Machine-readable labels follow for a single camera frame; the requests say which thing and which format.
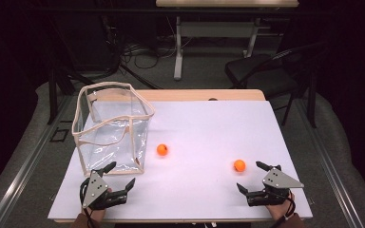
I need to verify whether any clear plastic bag beige trim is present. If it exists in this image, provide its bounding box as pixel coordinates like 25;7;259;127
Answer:
71;81;156;178

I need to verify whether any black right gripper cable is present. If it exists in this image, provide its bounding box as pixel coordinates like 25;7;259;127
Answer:
270;195;298;228

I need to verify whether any black folding chair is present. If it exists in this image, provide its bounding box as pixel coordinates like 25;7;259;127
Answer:
223;40;328;129

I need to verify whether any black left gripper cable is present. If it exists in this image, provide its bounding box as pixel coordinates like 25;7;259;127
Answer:
79;178;99;228

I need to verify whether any orange ball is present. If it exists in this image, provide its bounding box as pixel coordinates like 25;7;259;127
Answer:
156;143;169;157
233;159;247;173

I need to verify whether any black metal stand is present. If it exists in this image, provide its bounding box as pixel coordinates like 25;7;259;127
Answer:
46;12;163;125

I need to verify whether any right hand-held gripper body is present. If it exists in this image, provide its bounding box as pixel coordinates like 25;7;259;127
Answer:
245;164;305;208

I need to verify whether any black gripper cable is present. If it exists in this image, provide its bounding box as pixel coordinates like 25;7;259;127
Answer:
270;195;298;228
79;178;99;228

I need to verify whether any wooden table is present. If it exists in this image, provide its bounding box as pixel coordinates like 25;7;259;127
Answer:
48;88;314;224

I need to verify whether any white-legged background desk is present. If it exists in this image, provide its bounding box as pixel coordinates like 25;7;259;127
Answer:
155;0;300;82

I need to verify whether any person's left hand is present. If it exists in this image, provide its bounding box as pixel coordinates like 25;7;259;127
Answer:
83;187;113;221

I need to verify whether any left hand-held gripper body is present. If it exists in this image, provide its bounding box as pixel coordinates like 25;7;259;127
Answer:
79;170;128;211

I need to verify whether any bundle of floor cables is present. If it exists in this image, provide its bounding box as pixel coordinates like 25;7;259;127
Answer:
117;15;195;71

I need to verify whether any metal floor rail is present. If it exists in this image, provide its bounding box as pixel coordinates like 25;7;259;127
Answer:
0;94;74;228
294;97;365;228

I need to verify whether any person's right hand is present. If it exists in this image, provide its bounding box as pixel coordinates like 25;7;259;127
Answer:
265;192;297;222

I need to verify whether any white table mat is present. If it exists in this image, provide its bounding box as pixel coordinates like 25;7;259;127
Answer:
48;100;314;221

